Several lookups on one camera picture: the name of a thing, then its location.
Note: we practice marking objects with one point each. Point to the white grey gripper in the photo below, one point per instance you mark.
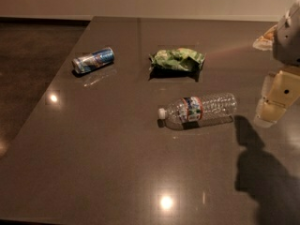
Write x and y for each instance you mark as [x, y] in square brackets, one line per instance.
[287, 39]

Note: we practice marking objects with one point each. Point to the clear plastic water bottle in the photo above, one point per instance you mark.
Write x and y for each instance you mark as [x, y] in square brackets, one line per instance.
[198, 112]

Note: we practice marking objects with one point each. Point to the crumpled green chip bag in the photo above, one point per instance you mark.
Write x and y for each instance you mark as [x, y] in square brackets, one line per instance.
[181, 59]

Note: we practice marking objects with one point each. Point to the blue silver drink can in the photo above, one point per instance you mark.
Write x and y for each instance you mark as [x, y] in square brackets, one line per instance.
[93, 61]

